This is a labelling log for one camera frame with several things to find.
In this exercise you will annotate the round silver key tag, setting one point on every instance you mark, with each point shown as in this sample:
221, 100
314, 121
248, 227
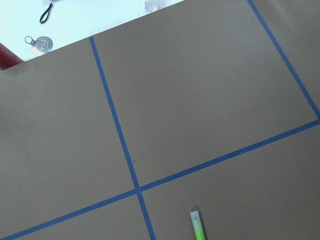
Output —
40, 45

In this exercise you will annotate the green highlighter pen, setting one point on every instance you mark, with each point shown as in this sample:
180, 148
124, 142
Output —
197, 225

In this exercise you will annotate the crumpled clear plastic wrap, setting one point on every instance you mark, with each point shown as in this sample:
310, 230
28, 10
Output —
154, 5

